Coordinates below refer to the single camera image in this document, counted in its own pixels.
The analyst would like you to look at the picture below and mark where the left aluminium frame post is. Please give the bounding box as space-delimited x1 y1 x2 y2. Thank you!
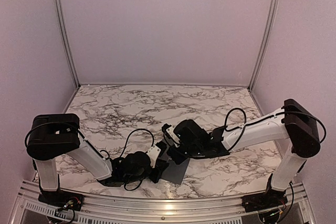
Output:
54 0 81 90

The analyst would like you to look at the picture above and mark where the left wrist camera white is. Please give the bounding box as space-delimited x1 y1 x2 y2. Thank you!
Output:
146 141 167 168

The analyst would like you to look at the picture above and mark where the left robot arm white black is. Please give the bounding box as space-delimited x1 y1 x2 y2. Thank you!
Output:
25 113 168 206

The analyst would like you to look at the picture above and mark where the right aluminium frame post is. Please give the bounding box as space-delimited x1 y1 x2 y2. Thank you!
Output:
248 0 279 92

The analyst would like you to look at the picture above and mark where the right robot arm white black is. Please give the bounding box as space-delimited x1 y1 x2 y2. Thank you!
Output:
162 99 326 212

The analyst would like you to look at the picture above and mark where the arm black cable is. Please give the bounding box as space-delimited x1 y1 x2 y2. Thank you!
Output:
223 104 328 147
24 123 155 192

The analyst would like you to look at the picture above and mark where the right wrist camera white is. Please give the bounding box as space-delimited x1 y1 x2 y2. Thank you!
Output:
161 123 174 146

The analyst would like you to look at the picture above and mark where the front aluminium rail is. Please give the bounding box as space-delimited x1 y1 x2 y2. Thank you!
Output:
9 180 316 223

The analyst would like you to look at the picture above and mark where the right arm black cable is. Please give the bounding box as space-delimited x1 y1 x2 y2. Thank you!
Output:
223 104 328 147

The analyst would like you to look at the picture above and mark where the aluminium frame post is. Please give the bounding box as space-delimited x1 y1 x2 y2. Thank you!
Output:
248 0 279 92
54 0 81 90

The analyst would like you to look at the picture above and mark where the dark grey envelope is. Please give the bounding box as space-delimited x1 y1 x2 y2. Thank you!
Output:
155 141 190 185

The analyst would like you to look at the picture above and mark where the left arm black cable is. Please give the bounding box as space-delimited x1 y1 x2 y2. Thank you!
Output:
24 123 155 192

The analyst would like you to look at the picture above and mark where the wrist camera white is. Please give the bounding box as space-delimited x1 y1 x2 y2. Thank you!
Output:
146 141 167 168
161 123 174 146

